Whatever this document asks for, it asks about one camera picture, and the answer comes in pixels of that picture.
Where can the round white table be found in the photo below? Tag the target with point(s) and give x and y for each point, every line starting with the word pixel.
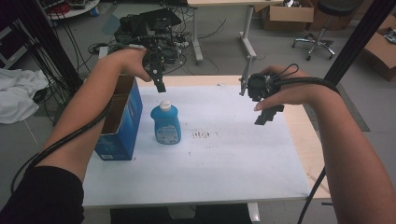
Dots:
pixel 74 7

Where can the blue cardboard box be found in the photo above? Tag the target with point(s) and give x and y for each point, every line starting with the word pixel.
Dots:
pixel 124 130

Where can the white cloth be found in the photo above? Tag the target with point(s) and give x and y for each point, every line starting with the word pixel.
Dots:
pixel 18 93

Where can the blue bottle with white cap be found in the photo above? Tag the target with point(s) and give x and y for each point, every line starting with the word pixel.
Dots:
pixel 166 124

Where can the person's right hand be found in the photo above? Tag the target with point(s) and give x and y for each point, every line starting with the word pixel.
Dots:
pixel 295 91

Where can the black metal stand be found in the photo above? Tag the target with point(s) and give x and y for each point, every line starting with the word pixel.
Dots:
pixel 358 37

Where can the black equipment pile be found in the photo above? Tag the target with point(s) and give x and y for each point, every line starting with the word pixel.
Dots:
pixel 149 25

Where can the brown cardboard box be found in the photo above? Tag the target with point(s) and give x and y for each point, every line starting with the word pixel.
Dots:
pixel 381 49
pixel 289 15

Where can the white desk frame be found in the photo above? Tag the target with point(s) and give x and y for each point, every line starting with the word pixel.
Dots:
pixel 199 31

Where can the person's left hand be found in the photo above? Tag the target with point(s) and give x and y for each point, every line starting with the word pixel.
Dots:
pixel 127 62

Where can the white table mat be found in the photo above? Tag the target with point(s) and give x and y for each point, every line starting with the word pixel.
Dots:
pixel 224 161

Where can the black office chair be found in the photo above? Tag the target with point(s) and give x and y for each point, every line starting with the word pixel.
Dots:
pixel 320 37

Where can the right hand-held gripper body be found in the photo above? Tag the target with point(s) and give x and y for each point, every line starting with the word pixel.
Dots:
pixel 260 87

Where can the person's black sleeve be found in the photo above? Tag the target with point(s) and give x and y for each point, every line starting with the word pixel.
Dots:
pixel 43 196

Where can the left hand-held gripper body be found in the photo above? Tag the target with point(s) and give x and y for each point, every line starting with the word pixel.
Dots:
pixel 154 59

